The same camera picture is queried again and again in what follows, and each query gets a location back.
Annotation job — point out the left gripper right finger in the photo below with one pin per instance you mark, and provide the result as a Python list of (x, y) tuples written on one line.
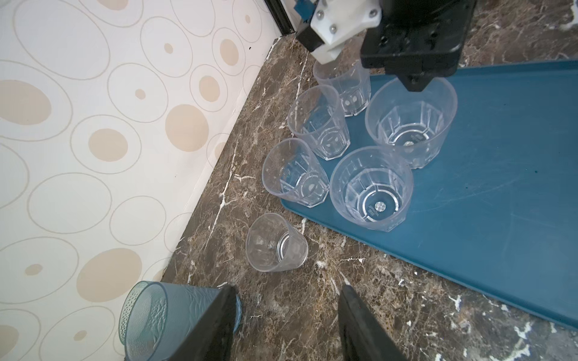
[(361, 335)]

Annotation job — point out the clear textured cup middle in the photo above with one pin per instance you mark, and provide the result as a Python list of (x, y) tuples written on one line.
[(412, 124)]

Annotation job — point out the teal plastic tray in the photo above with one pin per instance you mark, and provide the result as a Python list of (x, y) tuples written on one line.
[(496, 210)]

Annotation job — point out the clear faceted cup front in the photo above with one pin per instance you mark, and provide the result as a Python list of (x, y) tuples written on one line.
[(291, 171)]

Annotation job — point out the clear faceted cup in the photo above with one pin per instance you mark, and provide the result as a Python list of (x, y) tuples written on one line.
[(291, 171), (372, 188)]

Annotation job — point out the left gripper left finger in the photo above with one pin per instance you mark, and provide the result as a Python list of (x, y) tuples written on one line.
[(212, 337)]

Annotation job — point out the clear textured cup front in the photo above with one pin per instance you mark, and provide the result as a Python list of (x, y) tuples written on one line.
[(274, 245)]

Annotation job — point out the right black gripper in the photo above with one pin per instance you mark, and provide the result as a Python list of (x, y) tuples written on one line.
[(417, 41)]

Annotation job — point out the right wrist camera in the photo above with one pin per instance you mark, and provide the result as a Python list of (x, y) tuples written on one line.
[(327, 25)]

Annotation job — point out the left black frame post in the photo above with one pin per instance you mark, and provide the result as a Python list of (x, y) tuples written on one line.
[(280, 13)]

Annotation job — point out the tall clear textured cup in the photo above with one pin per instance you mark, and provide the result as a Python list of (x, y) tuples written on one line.
[(347, 75)]

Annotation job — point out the blue frosted cup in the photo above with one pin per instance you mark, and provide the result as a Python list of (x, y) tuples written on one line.
[(157, 317)]

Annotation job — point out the small clear cup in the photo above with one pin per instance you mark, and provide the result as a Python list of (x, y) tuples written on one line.
[(317, 117)]

